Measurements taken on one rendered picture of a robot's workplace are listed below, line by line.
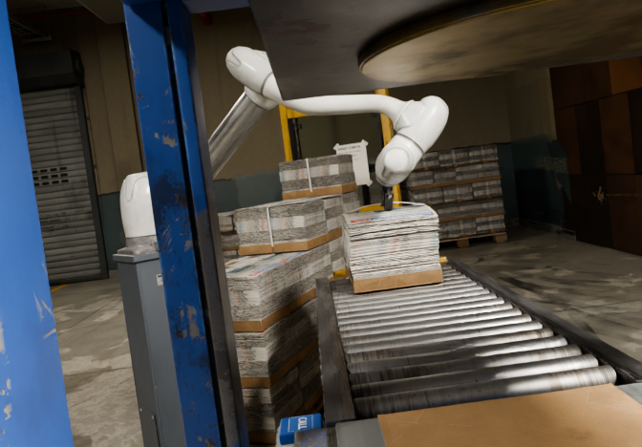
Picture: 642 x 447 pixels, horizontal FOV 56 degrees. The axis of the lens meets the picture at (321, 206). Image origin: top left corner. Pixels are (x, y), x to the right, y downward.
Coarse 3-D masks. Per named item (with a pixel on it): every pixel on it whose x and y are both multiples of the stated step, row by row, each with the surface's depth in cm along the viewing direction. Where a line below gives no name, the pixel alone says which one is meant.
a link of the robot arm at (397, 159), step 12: (396, 144) 171; (408, 144) 173; (384, 156) 169; (396, 156) 168; (408, 156) 169; (420, 156) 176; (384, 168) 170; (396, 168) 168; (408, 168) 169; (384, 180) 176; (396, 180) 173
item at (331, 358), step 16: (320, 288) 207; (320, 304) 183; (320, 320) 163; (336, 320) 161; (320, 336) 146; (336, 336) 144; (320, 352) 133; (336, 352) 131; (320, 368) 129; (336, 368) 121; (336, 384) 112; (336, 400) 104; (352, 400) 103; (336, 416) 97; (352, 416) 96
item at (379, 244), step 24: (360, 216) 196; (384, 216) 192; (408, 216) 189; (432, 216) 188; (360, 240) 189; (384, 240) 189; (408, 240) 190; (432, 240) 190; (360, 264) 191; (384, 264) 191; (408, 264) 191; (432, 264) 192
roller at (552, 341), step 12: (552, 336) 124; (468, 348) 123; (480, 348) 123; (492, 348) 122; (504, 348) 122; (516, 348) 122; (528, 348) 122; (540, 348) 121; (372, 360) 123; (384, 360) 122; (396, 360) 122; (408, 360) 122; (420, 360) 121; (432, 360) 121; (444, 360) 121; (348, 372) 121
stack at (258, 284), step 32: (256, 256) 297; (288, 256) 281; (320, 256) 305; (256, 288) 238; (288, 288) 265; (256, 320) 239; (288, 320) 262; (256, 352) 241; (288, 352) 258; (288, 384) 257; (320, 384) 287; (256, 416) 244; (288, 416) 253
